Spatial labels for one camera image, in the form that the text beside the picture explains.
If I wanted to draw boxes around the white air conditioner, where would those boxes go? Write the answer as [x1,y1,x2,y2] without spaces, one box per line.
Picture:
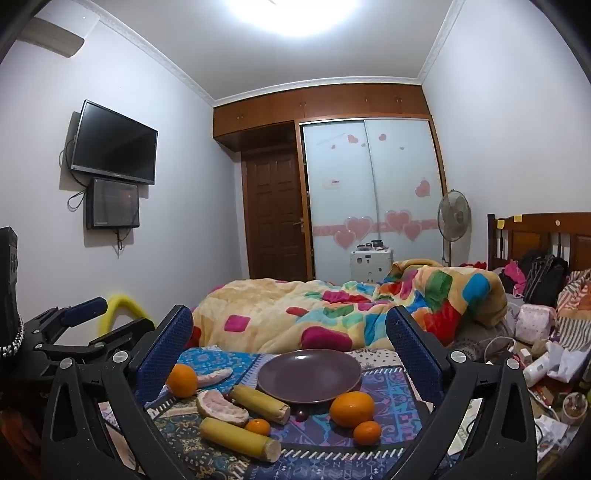
[23,16,86,58]

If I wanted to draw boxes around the black wall box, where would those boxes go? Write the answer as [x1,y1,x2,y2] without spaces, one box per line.
[86,178,140,230]

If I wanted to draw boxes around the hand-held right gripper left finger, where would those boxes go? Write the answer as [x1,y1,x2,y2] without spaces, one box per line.
[41,304,199,480]

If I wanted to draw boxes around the black television cable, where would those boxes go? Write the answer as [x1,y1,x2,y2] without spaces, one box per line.
[59,136,90,213]

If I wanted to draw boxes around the peeled pomelo piece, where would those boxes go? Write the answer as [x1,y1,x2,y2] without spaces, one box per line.
[196,389,250,428]
[196,367,234,388]

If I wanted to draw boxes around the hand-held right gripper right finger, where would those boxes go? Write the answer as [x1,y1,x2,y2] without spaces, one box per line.
[385,305,539,480]

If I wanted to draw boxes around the standing fan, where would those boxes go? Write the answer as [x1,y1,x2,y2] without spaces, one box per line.
[437,189,472,267]

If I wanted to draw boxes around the wooden wardrobe with sliding doors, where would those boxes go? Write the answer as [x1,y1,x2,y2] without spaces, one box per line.
[213,83,448,283]

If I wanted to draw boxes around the large orange with sticker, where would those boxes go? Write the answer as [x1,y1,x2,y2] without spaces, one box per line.
[165,363,199,398]

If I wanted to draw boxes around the white appliance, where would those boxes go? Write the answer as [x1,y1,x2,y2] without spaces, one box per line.
[349,240,394,284]

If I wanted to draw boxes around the yellow foam tube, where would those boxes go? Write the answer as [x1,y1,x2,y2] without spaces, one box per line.
[99,295,153,340]

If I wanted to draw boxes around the pink heart stickers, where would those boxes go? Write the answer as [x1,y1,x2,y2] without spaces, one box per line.
[314,133,437,251]

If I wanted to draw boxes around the pink bag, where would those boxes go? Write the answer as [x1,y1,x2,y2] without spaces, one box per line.
[515,304,557,342]

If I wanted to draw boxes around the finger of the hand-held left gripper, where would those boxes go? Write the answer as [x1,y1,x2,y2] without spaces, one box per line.
[41,318,156,367]
[25,296,109,344]

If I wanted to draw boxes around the round cup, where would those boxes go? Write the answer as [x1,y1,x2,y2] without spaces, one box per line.
[561,392,589,426]

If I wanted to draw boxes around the brown wooden door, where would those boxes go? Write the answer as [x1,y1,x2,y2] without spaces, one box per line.
[241,148,309,282]

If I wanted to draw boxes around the pink cloth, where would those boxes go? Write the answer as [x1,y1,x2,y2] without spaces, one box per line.
[503,261,527,296]

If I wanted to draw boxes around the blue patterned mat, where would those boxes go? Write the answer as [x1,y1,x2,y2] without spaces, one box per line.
[99,346,485,480]

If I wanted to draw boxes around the ceiling light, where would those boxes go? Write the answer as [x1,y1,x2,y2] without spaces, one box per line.
[222,0,365,38]

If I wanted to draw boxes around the yellow bananas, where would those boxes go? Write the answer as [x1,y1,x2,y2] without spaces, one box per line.
[199,417,282,463]

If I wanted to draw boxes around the black backpack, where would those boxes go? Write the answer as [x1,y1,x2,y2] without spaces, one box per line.
[522,251,570,308]

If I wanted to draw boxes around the dark purple round plate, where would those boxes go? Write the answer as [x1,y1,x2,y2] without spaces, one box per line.
[257,349,362,406]

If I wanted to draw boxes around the wooden bed headboard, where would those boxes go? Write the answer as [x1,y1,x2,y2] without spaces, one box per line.
[487,212,591,273]

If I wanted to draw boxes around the white hair dryer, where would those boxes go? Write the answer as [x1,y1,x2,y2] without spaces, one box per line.
[522,353,561,387]

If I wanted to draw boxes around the black flat television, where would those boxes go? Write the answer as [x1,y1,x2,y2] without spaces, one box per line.
[70,99,158,186]

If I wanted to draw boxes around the striped cloth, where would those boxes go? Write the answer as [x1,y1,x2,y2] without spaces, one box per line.
[556,270,591,352]

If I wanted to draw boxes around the colourful patchwork blanket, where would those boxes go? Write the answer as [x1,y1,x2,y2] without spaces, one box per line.
[187,259,509,354]

